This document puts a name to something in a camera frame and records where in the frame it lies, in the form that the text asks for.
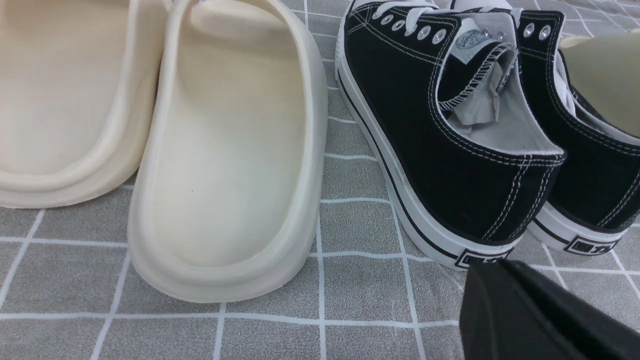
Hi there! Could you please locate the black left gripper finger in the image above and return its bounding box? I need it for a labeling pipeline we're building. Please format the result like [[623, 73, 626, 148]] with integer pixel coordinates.
[[459, 260, 640, 360]]

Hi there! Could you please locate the grey checked tablecloth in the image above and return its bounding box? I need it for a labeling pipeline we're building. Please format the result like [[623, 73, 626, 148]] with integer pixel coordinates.
[[0, 0, 640, 360]]

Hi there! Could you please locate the right black canvas sneaker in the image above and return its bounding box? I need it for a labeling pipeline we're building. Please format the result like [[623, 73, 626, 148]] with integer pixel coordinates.
[[450, 0, 640, 257]]

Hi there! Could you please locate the black canvas sneaker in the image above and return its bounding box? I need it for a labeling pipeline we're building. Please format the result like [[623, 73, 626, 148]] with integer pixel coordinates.
[[450, 0, 640, 257], [334, 0, 567, 271]]

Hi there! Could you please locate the left black canvas sneaker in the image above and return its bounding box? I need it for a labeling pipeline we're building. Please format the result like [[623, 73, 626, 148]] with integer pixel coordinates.
[[334, 0, 567, 271]]

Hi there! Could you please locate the left olive foam slipper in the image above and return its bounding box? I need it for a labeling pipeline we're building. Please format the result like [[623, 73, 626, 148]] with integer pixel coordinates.
[[559, 28, 640, 145]]

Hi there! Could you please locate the right cream foam slipper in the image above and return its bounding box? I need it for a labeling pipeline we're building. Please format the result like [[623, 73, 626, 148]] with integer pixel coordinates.
[[127, 0, 329, 303]]

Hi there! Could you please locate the cream foam slipper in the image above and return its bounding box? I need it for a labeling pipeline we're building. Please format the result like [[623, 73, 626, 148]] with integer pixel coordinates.
[[127, 0, 329, 303], [0, 0, 172, 209]]

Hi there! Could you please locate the left cream foam slipper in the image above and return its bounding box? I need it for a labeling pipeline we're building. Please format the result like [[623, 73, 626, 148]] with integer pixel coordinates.
[[0, 0, 172, 209]]

